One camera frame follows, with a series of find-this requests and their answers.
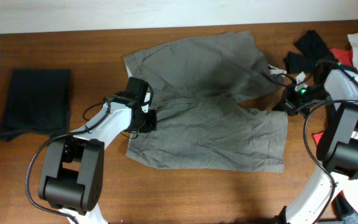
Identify grey shorts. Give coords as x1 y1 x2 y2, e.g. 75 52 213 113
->
124 31 288 172

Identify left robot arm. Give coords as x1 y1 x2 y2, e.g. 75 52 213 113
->
38 96 157 223

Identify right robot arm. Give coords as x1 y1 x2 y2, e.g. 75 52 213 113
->
273 60 358 223

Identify black garment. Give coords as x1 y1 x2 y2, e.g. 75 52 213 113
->
284 30 337 73

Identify folded dark green garment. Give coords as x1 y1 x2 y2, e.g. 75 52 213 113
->
0 69 71 142

